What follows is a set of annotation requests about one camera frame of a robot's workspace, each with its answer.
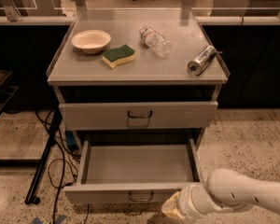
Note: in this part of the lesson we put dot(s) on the grey top drawer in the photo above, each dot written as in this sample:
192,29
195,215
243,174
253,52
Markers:
121,116

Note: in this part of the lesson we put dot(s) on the green and yellow sponge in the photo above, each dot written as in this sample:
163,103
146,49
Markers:
118,56

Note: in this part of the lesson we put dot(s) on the silver metal can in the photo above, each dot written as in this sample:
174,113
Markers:
200,63

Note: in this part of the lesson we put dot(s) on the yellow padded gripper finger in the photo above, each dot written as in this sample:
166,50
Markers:
169,208

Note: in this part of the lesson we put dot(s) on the black table leg stand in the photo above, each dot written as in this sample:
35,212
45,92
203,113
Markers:
31,197

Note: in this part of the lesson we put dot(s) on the black side table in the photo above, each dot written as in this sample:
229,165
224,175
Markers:
5,94

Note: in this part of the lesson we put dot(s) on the clear plastic water bottle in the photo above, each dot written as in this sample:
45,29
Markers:
156,42

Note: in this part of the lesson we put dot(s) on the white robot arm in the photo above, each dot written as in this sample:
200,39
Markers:
224,191

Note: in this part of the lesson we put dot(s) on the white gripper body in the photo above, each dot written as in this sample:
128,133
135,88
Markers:
186,202

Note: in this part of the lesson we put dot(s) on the grey drawer cabinet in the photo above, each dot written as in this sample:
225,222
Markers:
81,78

